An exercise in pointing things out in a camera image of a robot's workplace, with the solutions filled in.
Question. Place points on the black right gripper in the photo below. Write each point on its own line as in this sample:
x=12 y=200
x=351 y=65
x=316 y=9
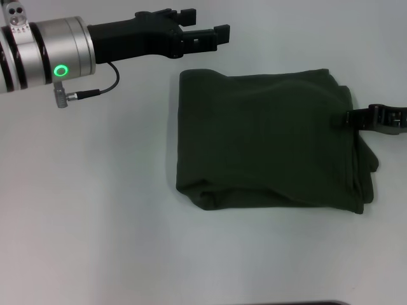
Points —
x=391 y=122

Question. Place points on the dark green FREE T-shirt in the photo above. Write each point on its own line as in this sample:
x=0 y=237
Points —
x=270 y=143

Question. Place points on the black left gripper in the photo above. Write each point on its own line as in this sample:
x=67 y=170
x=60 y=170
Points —
x=133 y=39

